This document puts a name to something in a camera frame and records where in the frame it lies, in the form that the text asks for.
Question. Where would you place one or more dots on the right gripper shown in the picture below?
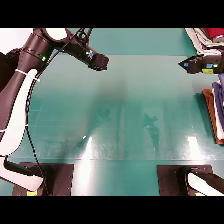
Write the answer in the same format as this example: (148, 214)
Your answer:
(196, 65)

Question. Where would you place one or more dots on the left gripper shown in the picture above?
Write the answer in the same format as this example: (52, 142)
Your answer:
(98, 61)

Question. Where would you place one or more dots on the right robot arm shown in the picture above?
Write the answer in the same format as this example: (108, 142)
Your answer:
(206, 181)

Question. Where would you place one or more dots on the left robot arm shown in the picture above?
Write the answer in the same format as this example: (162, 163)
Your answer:
(20, 100)

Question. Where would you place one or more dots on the heap of clothes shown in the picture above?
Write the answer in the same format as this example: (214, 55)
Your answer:
(206, 45)

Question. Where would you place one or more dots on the red garment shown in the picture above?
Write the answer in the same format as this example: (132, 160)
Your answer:
(215, 32)

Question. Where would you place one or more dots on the purple garment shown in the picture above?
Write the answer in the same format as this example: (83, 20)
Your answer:
(220, 95)

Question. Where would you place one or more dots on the white garment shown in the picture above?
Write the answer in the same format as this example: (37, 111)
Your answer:
(220, 123)

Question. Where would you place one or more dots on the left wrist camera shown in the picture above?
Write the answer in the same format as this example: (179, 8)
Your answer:
(82, 34)

